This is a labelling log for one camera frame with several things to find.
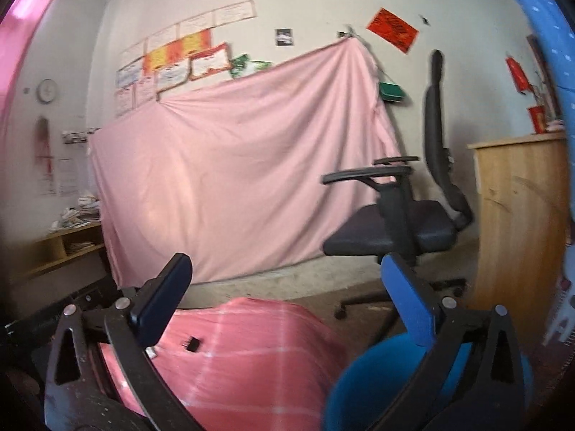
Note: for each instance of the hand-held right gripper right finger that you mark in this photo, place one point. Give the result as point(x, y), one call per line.
point(406, 296)

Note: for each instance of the wooden cabinet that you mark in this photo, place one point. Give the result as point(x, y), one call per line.
point(516, 233)

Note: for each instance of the small red box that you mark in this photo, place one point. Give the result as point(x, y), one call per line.
point(537, 120)

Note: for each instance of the red hanging ornament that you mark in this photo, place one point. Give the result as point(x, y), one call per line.
point(44, 143)

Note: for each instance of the red wall poster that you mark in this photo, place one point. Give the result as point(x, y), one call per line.
point(393, 29)

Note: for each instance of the small black clip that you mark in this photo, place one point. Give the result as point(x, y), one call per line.
point(192, 344)

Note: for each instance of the pink checked cloth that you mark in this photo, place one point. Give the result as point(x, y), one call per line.
point(251, 368)

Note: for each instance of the red hanging decoration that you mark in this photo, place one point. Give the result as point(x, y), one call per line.
point(517, 74)

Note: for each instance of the round wall clock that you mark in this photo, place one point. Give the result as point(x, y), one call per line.
point(47, 90)

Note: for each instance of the row of wall certificates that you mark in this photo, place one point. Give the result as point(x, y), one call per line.
point(179, 58)

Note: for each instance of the small wall rack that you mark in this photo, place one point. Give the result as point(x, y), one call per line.
point(78, 136)

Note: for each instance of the small black wall photo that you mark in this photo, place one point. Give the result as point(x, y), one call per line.
point(284, 37)

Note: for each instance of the black office chair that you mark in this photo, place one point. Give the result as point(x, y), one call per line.
point(417, 229)

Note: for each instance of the blue plastic basin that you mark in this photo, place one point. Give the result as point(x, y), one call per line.
point(373, 381)

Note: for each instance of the small white scrap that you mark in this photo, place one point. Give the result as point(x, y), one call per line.
point(151, 353)

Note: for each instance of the white wall calendar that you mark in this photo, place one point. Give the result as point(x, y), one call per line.
point(63, 177)

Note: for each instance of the pink hanging sheet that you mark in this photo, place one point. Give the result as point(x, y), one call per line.
point(233, 166)

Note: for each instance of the low wooden shelf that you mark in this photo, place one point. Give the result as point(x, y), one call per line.
point(54, 251)

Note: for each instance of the green wall photos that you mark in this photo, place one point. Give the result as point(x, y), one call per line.
point(249, 65)

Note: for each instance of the stack of papers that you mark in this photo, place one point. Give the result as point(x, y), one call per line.
point(78, 213)

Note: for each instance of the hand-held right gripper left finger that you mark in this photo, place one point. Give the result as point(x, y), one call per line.
point(161, 296)

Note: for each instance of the blue printed curtain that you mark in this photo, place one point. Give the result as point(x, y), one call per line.
point(552, 31)

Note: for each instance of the green hanging brush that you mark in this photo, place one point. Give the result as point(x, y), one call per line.
point(393, 92)

